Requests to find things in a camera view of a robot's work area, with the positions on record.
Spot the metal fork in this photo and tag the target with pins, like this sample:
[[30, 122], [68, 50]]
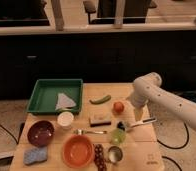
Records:
[[81, 132]]

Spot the green plastic tray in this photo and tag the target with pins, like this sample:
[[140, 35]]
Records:
[[44, 96]]

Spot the white folded cloth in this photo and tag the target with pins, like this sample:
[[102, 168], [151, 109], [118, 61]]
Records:
[[64, 102]]

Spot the dark grape bunch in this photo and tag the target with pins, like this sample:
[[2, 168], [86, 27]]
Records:
[[99, 158]]

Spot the wooden block with black base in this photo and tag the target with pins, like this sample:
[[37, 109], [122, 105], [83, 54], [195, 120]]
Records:
[[99, 121]]

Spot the green chili pepper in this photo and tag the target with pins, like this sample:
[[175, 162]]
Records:
[[101, 101]]

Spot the white paper cup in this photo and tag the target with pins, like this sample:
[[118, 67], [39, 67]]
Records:
[[65, 120]]

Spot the blue sponge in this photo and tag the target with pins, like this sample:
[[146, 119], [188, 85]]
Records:
[[35, 155]]

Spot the orange bowl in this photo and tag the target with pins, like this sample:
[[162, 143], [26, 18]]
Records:
[[78, 151]]

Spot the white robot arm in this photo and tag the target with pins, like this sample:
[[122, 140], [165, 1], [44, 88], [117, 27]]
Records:
[[148, 88]]

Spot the red orange apple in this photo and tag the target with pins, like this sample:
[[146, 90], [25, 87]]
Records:
[[118, 107]]

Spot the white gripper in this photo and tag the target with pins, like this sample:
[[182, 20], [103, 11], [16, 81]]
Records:
[[138, 101]]

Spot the purple bowl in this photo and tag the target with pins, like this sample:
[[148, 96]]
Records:
[[41, 133]]

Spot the small metal cup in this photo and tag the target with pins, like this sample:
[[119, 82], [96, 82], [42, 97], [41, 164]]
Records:
[[115, 154]]

